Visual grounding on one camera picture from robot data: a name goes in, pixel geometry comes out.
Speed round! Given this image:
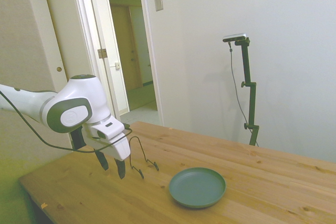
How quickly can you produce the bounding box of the white door frame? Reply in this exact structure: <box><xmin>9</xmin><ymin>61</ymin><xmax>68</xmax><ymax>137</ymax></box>
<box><xmin>69</xmin><ymin>0</ymin><xmax>165</xmax><ymax>126</ymax></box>

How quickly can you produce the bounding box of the black jointed camera stand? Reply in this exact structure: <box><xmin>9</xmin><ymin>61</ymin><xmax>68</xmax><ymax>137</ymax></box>
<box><xmin>233</xmin><ymin>37</ymin><xmax>261</xmax><ymax>147</ymax></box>

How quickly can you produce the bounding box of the black wire plate stand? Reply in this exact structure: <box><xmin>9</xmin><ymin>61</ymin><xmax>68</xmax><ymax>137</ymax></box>
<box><xmin>129</xmin><ymin>136</ymin><xmax>160</xmax><ymax>179</ymax></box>

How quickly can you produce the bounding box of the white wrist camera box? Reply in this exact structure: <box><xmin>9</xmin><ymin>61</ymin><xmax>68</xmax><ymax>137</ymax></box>
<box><xmin>91</xmin><ymin>121</ymin><xmax>126</xmax><ymax>141</ymax></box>

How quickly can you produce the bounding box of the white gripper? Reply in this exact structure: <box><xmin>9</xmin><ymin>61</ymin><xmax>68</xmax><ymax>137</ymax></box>
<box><xmin>83</xmin><ymin>125</ymin><xmax>131</xmax><ymax>180</ymax></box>

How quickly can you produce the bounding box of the teal round plate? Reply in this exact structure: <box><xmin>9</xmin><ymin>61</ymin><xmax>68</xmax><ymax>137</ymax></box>
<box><xmin>169</xmin><ymin>167</ymin><xmax>227</xmax><ymax>209</ymax></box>

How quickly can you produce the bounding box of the grey camera on stand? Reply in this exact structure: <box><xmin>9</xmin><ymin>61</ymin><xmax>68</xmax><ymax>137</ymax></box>
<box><xmin>222</xmin><ymin>33</ymin><xmax>248</xmax><ymax>44</ymax></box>

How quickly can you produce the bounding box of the beige closet door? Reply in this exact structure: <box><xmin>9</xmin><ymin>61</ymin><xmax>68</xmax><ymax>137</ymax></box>
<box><xmin>39</xmin><ymin>0</ymin><xmax>93</xmax><ymax>92</ymax></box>

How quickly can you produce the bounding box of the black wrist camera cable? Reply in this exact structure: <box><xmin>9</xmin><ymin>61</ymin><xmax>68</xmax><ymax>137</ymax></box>
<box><xmin>0</xmin><ymin>90</ymin><xmax>133</xmax><ymax>154</ymax></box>

